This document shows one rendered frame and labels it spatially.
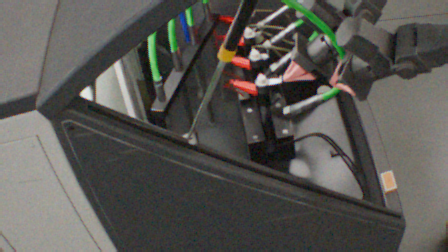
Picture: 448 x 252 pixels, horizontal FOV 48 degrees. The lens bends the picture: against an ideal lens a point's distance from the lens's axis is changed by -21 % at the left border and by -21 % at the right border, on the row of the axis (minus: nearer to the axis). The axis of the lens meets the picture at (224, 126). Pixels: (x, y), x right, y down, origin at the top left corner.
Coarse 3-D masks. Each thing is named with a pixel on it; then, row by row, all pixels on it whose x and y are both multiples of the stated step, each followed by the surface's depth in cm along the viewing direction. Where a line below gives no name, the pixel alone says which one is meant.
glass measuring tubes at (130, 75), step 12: (120, 60) 119; (132, 60) 123; (120, 72) 119; (132, 72) 121; (120, 84) 121; (132, 84) 123; (144, 84) 138; (132, 96) 126; (144, 96) 135; (132, 108) 126; (144, 108) 133; (144, 120) 131; (156, 120) 143
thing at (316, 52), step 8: (296, 32) 119; (296, 40) 117; (304, 40) 119; (312, 40) 116; (320, 40) 114; (296, 48) 115; (304, 48) 117; (312, 48) 116; (320, 48) 114; (328, 48) 113; (304, 56) 115; (312, 56) 116; (320, 56) 115; (328, 56) 115; (336, 56) 115; (312, 64) 116; (320, 64) 117; (328, 64) 120; (320, 72) 118; (328, 72) 119; (328, 80) 119
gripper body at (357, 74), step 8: (352, 56) 99; (352, 64) 99; (360, 64) 96; (368, 64) 94; (344, 72) 98; (352, 72) 99; (360, 72) 97; (368, 72) 95; (344, 80) 98; (352, 80) 98; (360, 80) 99; (368, 80) 97; (376, 80) 97; (352, 88) 98; (360, 88) 99; (368, 88) 100; (360, 96) 99
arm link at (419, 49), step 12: (408, 24) 84; (420, 24) 82; (432, 24) 80; (444, 24) 78; (408, 36) 84; (420, 36) 81; (432, 36) 79; (444, 36) 77; (396, 48) 86; (408, 48) 83; (420, 48) 80; (432, 48) 79; (444, 48) 77; (396, 60) 85; (408, 60) 84; (420, 60) 82; (432, 60) 81; (444, 60) 80; (420, 72) 85
